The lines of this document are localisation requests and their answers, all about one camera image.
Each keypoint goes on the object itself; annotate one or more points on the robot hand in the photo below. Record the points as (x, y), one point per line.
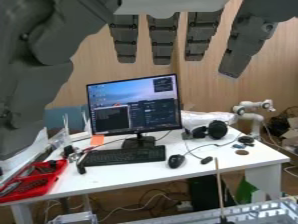
(40, 50)

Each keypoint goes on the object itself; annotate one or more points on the computer screen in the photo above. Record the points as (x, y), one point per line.
(133, 103)

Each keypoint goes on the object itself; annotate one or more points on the red tray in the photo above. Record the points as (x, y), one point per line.
(27, 188)
(47, 166)

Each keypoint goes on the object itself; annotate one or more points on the small black block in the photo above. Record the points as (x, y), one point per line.
(81, 166)

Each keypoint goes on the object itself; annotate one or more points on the black keyboard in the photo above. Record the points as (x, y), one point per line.
(124, 155)

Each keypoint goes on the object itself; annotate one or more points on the white desk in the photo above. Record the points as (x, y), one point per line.
(141, 175)

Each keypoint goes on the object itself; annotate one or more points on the black mouse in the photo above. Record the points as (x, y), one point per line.
(176, 161)

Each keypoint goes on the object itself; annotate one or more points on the large black headphones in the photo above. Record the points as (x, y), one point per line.
(217, 130)

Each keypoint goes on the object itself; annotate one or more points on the small white jointed device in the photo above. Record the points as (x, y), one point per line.
(253, 108)

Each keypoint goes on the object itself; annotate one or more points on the thin stick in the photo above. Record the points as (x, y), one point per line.
(218, 186)

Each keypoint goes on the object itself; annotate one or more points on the clear box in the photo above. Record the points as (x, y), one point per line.
(247, 213)

